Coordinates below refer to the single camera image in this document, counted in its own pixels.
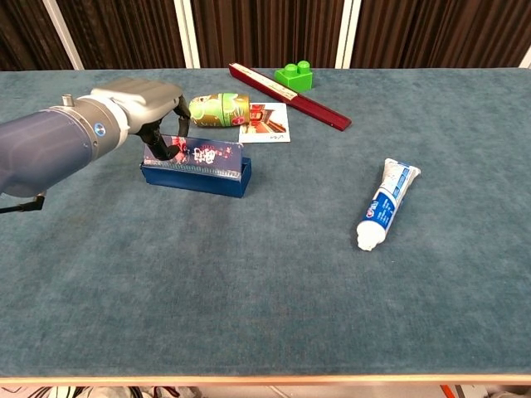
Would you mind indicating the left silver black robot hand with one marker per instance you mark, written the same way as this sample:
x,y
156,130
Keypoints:
x,y
141,99

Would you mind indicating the left blue grey robot arm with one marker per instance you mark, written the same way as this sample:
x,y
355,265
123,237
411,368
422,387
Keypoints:
x,y
45,145

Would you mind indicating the dark brown pleated curtain panel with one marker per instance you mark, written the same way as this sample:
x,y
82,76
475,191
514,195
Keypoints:
x,y
124,33
265,29
435,33
25,33

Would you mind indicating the green painted nesting doll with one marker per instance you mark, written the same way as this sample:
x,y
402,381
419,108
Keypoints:
x,y
217,110

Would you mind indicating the white bordered photo card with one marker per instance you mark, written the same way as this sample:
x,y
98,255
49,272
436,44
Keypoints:
x,y
269,124

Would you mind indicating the green plastic building block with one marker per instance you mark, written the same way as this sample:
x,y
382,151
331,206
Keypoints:
x,y
296,79

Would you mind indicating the red chopsticks package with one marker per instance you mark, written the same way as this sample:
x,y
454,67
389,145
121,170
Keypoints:
x,y
315,108

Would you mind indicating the teal velvet table cloth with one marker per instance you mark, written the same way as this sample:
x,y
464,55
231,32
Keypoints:
x,y
265,298

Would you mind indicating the blue white toothpaste tube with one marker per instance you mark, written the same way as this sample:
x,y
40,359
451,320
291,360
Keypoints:
x,y
383,207

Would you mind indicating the white partition post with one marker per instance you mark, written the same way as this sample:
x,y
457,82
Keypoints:
x,y
347,33
187,33
527,60
62,33

